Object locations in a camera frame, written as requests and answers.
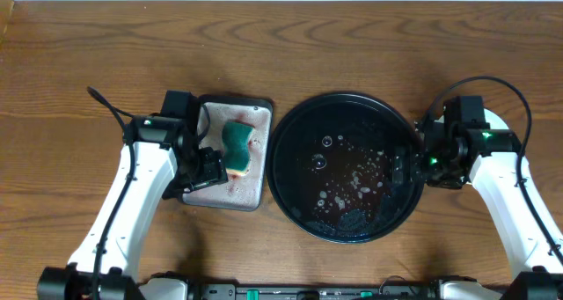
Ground mint green plate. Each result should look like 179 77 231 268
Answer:
484 109 509 130

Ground green scouring sponge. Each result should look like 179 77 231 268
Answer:
222 121 254 176

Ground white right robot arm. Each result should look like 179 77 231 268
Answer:
391 96 562 299

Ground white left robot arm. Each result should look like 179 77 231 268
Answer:
36 87 228 299

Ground black rectangular soapy tray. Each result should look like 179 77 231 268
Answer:
180 95 273 211

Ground black round tray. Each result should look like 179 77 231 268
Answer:
266 92 424 244

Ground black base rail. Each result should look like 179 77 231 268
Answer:
140 273 502 300

